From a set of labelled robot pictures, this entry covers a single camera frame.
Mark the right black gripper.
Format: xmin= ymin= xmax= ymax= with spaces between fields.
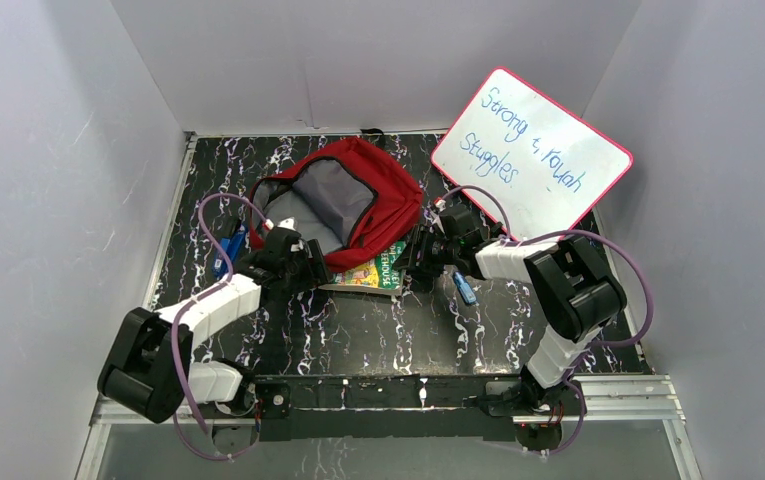
xmin=392 ymin=223 xmax=460 ymax=277

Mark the pink-framed whiteboard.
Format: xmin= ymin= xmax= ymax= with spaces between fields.
xmin=431 ymin=67 xmax=633 ymax=239

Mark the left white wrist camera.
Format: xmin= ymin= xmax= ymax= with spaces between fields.
xmin=262 ymin=217 xmax=298 ymax=232

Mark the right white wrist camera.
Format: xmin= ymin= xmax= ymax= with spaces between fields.
xmin=428 ymin=198 xmax=446 ymax=234

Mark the red backpack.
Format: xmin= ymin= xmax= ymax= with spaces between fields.
xmin=248 ymin=137 xmax=424 ymax=273

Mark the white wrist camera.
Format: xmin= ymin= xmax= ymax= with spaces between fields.
xmin=262 ymin=217 xmax=298 ymax=232
xmin=428 ymin=198 xmax=446 ymax=234

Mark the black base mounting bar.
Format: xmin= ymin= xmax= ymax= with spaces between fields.
xmin=254 ymin=375 xmax=531 ymax=442

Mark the small blue stapler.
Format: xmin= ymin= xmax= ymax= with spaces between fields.
xmin=452 ymin=271 xmax=478 ymax=306

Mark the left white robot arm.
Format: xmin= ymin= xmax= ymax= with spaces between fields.
xmin=97 ymin=226 xmax=333 ymax=423

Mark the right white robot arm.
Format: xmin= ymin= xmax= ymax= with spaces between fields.
xmin=392 ymin=205 xmax=627 ymax=416

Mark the green book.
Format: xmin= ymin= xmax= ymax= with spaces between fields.
xmin=320 ymin=241 xmax=406 ymax=296

